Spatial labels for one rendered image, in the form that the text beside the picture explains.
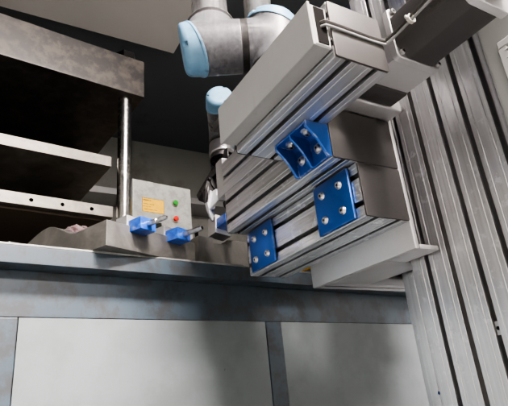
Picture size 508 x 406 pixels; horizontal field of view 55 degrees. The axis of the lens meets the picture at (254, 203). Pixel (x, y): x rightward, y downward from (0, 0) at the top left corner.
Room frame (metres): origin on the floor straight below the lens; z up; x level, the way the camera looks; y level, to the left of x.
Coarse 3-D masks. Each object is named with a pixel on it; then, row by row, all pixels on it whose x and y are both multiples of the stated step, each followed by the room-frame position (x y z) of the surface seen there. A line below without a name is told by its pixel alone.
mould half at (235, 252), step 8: (192, 240) 1.19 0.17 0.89; (200, 240) 1.18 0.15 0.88; (208, 240) 1.19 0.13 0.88; (232, 240) 1.24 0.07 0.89; (200, 248) 1.18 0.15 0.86; (208, 248) 1.19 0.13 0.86; (216, 248) 1.21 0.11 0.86; (224, 248) 1.22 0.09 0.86; (232, 248) 1.24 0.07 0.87; (240, 248) 1.26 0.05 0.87; (200, 256) 1.18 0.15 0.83; (208, 256) 1.19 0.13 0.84; (216, 256) 1.21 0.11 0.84; (224, 256) 1.22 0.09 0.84; (232, 256) 1.24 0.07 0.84; (240, 256) 1.25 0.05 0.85; (240, 264) 1.25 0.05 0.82; (248, 264) 1.27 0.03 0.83
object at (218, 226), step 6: (216, 216) 1.21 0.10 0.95; (222, 216) 1.18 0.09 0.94; (210, 222) 1.22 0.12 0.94; (216, 222) 1.20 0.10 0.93; (222, 222) 1.18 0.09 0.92; (210, 228) 1.21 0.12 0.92; (216, 228) 1.20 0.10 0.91; (222, 228) 1.20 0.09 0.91; (210, 234) 1.21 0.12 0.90; (216, 234) 1.21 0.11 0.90; (222, 234) 1.21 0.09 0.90; (228, 234) 1.22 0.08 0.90; (222, 240) 1.25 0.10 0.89
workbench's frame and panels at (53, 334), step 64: (0, 256) 0.84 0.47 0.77; (64, 256) 0.91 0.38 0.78; (128, 256) 0.99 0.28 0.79; (0, 320) 0.89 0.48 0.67; (64, 320) 0.96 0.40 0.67; (128, 320) 1.04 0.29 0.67; (192, 320) 1.14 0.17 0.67; (256, 320) 1.25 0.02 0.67; (320, 320) 1.39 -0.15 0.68; (384, 320) 1.56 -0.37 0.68; (0, 384) 0.89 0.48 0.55; (64, 384) 0.96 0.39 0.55; (128, 384) 1.04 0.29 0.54; (192, 384) 1.13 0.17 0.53; (256, 384) 1.24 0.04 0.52; (320, 384) 1.37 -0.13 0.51; (384, 384) 1.53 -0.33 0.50
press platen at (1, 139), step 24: (0, 144) 1.62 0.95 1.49; (24, 144) 1.66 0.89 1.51; (48, 144) 1.72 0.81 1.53; (0, 168) 1.81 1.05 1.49; (24, 168) 1.83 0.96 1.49; (48, 168) 1.85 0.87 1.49; (72, 168) 1.87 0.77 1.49; (96, 168) 1.89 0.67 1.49; (24, 192) 2.05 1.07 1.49; (48, 192) 2.08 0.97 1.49; (72, 192) 2.10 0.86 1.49
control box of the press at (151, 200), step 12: (132, 180) 1.98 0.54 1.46; (132, 192) 1.98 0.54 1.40; (144, 192) 2.01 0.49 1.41; (156, 192) 2.05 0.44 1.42; (168, 192) 2.09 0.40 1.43; (180, 192) 2.13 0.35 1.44; (132, 204) 1.98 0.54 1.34; (144, 204) 2.01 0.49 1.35; (156, 204) 2.05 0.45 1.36; (168, 204) 2.09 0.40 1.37; (180, 204) 2.13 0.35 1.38; (132, 216) 1.98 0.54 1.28; (144, 216) 2.01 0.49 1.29; (156, 216) 2.05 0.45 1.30; (168, 216) 2.09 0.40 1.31; (180, 216) 2.12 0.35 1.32
